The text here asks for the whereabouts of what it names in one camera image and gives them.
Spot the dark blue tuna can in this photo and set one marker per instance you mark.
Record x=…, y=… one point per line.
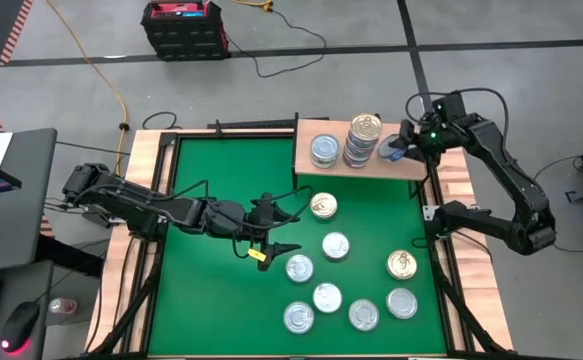
x=388, y=149
x=299, y=268
x=402, y=302

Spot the green table mat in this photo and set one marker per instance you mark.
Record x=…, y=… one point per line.
x=221, y=300

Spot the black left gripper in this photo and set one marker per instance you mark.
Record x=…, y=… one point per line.
x=231, y=220

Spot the wooden shelf black legs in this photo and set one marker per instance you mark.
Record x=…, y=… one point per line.
x=321, y=172

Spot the white metal bracket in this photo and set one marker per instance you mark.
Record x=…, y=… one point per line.
x=427, y=212

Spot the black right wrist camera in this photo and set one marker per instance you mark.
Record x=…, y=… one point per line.
x=451, y=106

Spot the red label tuna can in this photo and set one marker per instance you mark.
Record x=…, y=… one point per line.
x=335, y=245

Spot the silver lidded tuna can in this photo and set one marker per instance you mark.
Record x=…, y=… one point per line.
x=363, y=314

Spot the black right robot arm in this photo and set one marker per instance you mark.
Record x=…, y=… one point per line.
x=521, y=185

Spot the grey side table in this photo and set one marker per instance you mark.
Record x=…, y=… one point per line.
x=21, y=280

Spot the yellow tape tag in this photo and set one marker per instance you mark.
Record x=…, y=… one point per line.
x=257, y=255

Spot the black computer mouse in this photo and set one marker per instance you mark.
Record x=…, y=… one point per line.
x=18, y=322

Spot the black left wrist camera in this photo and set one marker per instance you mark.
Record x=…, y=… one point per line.
x=263, y=205

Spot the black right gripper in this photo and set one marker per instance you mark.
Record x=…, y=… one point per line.
x=441, y=132

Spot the green albacore tuna can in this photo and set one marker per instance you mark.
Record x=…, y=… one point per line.
x=298, y=317

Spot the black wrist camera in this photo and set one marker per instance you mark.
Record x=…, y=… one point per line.
x=263, y=205
x=451, y=106

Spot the grey desk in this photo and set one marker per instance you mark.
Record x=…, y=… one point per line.
x=26, y=225

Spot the light blue tuna can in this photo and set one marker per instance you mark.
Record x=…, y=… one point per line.
x=327, y=297

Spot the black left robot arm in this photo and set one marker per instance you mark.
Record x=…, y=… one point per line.
x=136, y=200

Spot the small red white bottle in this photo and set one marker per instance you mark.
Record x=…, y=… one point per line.
x=63, y=305

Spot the green white tuna can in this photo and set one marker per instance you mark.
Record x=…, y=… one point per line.
x=325, y=166
x=325, y=147

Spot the red black power station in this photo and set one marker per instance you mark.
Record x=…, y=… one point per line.
x=186, y=37

